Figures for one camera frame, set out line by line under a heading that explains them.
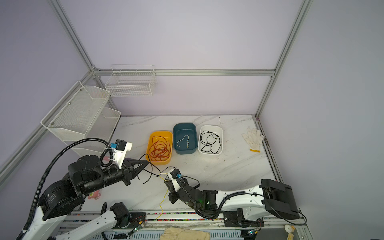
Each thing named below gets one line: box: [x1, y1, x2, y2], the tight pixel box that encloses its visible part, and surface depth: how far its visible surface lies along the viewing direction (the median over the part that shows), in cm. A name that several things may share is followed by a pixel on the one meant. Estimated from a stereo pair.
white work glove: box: [242, 127, 264, 153], surface depth 109 cm
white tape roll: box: [284, 224, 295, 233], surface depth 71 cm
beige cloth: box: [160, 227, 211, 240], surface depth 71 cm
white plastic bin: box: [197, 125, 224, 156], surface depth 106 cm
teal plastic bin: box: [173, 122, 197, 155], surface depth 106 cm
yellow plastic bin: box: [145, 131, 173, 165], surface depth 103 cm
